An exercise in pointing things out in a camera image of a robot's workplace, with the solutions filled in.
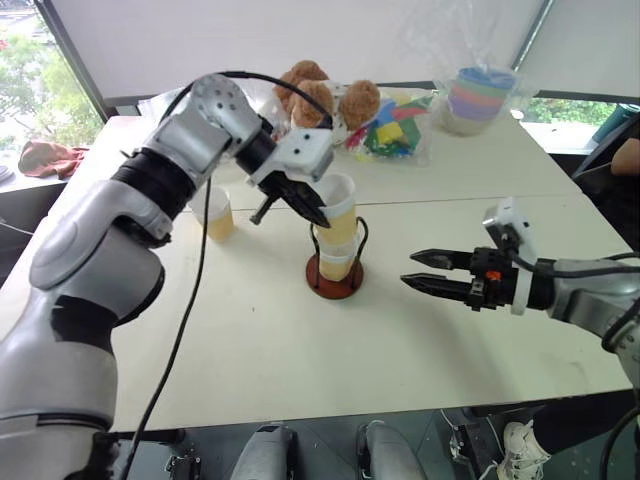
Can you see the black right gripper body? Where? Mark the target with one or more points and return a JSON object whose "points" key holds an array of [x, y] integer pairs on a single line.
{"points": [[492, 280]]}

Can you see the black device under table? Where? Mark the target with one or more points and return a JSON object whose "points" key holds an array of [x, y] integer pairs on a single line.
{"points": [[472, 437]]}

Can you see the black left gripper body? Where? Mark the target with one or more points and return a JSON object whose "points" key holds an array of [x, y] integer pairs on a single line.
{"points": [[275, 186]]}

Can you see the purple plastic bowl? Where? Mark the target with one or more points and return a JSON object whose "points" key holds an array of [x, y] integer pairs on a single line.
{"points": [[472, 111]]}

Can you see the person's bare forearm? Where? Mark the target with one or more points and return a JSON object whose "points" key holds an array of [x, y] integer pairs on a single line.
{"points": [[627, 156]]}

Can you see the person's leg black trousers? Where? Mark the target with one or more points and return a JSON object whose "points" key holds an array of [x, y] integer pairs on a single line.
{"points": [[580, 425]]}

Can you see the reddish brown cloth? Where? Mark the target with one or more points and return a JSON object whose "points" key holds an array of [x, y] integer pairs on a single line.
{"points": [[50, 159]]}

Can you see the white sneaker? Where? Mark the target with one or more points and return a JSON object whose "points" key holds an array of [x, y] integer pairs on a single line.
{"points": [[520, 450]]}

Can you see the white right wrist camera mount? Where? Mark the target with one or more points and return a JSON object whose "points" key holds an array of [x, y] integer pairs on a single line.
{"points": [[515, 220]]}

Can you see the clear plastic bag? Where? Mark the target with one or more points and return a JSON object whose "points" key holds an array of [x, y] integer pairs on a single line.
{"points": [[520, 95]]}

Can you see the bag of coloured foam blocks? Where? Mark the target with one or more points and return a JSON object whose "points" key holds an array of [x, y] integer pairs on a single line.
{"points": [[395, 132]]}

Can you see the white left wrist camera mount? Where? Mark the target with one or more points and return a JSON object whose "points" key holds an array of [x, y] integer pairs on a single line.
{"points": [[300, 150]]}

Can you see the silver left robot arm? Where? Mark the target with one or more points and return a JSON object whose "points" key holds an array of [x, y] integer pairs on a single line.
{"points": [[100, 240]]}

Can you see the brown teddy bear plush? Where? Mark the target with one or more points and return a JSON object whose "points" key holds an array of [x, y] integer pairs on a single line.
{"points": [[360, 102]]}

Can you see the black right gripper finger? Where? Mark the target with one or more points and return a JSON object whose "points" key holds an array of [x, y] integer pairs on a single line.
{"points": [[442, 259], [440, 286]]}

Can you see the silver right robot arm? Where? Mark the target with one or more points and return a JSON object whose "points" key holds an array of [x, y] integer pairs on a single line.
{"points": [[590, 300]]}

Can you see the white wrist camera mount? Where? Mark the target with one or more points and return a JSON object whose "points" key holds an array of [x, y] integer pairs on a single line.
{"points": [[515, 220], [300, 150]]}

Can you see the blue plastic bowl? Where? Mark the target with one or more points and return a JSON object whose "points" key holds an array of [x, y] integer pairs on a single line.
{"points": [[487, 77]]}

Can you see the teal bottle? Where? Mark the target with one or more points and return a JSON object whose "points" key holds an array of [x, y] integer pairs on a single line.
{"points": [[620, 120]]}

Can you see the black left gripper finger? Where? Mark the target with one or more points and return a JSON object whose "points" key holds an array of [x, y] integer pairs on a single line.
{"points": [[309, 192], [307, 211]]}

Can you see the plastic cup with juice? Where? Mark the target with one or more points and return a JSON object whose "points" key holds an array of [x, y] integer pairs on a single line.
{"points": [[220, 220]]}

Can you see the green plastic bowl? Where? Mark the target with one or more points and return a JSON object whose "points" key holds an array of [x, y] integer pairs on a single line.
{"points": [[480, 92]]}

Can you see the grey rounded robot leg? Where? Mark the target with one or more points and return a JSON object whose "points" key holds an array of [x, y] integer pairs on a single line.
{"points": [[265, 452], [387, 452]]}

